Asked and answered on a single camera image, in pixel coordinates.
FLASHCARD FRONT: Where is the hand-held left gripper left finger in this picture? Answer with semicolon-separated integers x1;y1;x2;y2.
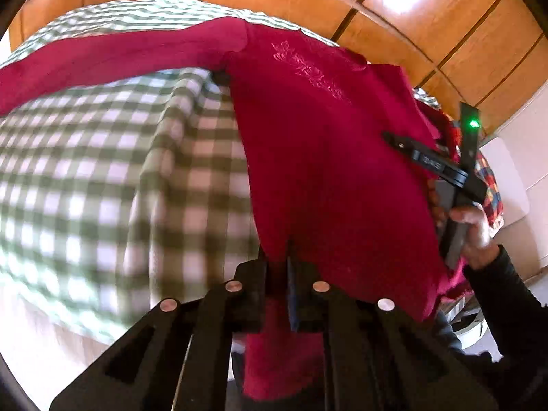
49;260;269;411

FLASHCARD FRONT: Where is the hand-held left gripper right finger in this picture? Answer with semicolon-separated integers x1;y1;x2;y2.
287;243;500;411

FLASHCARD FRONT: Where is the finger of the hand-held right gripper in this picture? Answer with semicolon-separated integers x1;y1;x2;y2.
382;131;469;190

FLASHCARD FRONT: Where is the red sweater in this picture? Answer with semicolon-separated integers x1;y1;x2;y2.
0;17;472;411

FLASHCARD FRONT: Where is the person's right forearm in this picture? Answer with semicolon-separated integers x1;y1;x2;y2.
434;244;548;411

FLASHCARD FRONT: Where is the person's right hand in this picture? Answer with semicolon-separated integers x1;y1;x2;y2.
428;180;500;271

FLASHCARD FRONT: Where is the colourful checked cloth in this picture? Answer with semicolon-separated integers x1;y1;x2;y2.
413;90;506;232

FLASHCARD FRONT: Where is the white cabinet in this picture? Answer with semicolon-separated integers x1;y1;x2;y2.
479;111;548;277

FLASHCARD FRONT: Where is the green checked bed sheet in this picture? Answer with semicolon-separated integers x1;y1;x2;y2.
0;0;489;347

